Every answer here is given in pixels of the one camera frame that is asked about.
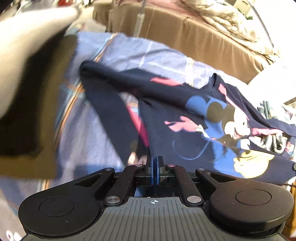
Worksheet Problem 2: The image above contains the navy cartoon mouse shirt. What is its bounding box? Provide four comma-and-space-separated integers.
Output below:
80, 61, 295, 184

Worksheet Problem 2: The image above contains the blue plaid bed sheet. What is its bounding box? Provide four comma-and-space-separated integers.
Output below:
0, 31, 249, 209

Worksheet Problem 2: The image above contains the olive dark cloth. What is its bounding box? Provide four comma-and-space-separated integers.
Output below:
0, 4, 80, 179

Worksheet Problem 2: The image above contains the beige crumpled quilt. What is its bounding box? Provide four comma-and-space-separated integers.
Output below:
183, 1, 279, 55

